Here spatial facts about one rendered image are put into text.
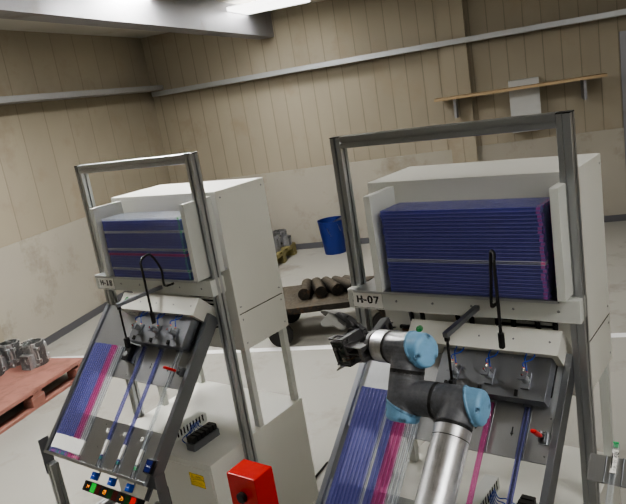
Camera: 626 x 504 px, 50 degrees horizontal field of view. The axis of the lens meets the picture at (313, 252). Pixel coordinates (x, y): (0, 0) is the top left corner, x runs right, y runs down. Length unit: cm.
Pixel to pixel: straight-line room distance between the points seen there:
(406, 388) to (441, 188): 96
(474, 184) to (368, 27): 663
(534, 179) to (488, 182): 14
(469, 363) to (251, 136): 734
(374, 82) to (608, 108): 276
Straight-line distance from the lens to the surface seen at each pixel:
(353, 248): 231
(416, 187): 228
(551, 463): 202
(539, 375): 206
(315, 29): 887
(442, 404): 140
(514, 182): 214
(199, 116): 946
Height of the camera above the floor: 205
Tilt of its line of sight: 13 degrees down
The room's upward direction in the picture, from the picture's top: 9 degrees counter-clockwise
